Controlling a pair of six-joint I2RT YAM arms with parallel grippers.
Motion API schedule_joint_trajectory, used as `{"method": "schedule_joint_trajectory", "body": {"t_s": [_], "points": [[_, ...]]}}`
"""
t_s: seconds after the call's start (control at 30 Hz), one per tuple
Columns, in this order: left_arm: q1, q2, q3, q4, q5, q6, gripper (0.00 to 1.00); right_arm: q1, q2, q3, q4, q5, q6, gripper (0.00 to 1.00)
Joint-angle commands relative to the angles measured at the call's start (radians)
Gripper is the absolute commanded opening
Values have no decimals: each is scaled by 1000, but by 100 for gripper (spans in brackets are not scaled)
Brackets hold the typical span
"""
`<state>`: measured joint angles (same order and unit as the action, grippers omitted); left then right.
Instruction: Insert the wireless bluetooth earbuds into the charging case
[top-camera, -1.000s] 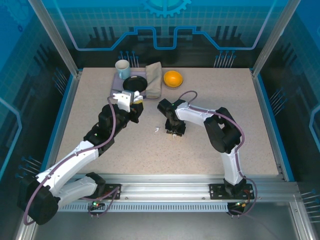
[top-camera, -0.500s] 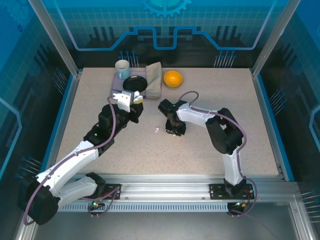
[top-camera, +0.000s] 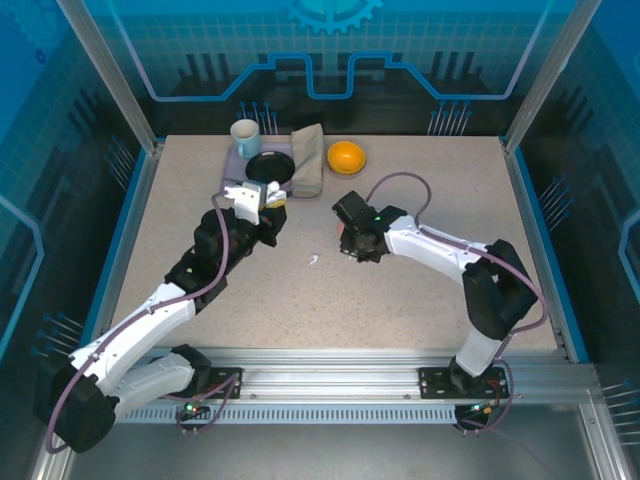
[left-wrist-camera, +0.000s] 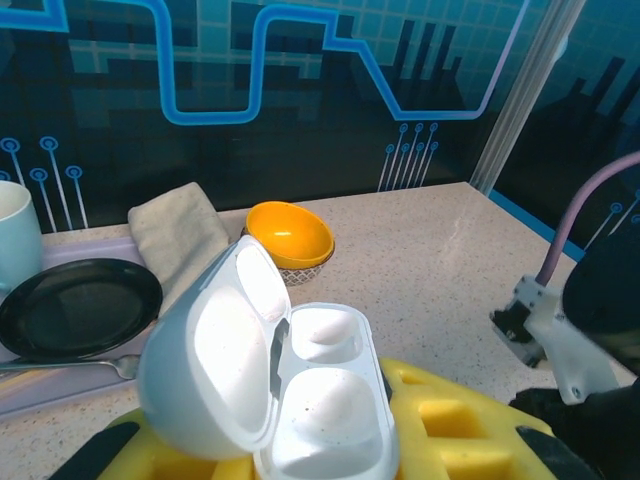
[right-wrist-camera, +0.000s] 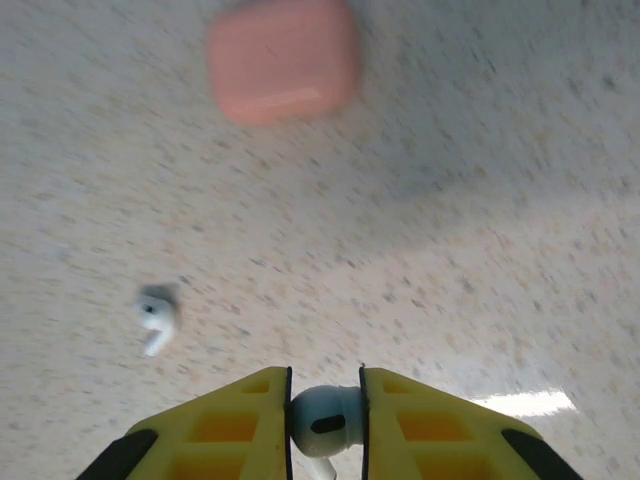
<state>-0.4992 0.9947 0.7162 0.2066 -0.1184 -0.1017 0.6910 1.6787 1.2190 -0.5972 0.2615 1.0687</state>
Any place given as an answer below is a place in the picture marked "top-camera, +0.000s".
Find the beige folded cloth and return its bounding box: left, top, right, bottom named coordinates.
left=289, top=123, right=326, bottom=200

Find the aluminium frame post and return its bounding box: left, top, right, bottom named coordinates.
left=53, top=0, right=165, bottom=154
left=502, top=0, right=599, bottom=154

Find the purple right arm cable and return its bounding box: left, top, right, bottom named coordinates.
left=367, top=171, right=550, bottom=364

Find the lilac serving tray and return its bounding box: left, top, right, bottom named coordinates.
left=219, top=142, right=296, bottom=185

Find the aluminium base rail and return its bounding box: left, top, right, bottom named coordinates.
left=142, top=347, right=599, bottom=406

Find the orange bowl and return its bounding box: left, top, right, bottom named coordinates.
left=326, top=140, right=368, bottom=180

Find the light blue mug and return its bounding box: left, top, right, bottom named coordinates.
left=229, top=118, right=263, bottom=160

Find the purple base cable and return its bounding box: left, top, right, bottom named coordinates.
left=452, top=357, right=516, bottom=437
left=162, top=372, right=242, bottom=437

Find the black plate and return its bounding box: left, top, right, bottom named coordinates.
left=245, top=151, right=295, bottom=184

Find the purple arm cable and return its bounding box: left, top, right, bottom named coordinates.
left=44, top=192, right=236, bottom=454
left=367, top=171, right=550, bottom=364

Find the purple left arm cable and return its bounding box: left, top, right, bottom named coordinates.
left=44, top=192, right=236, bottom=454

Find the slotted grey cable duct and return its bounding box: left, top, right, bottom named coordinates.
left=112, top=403, right=460, bottom=426

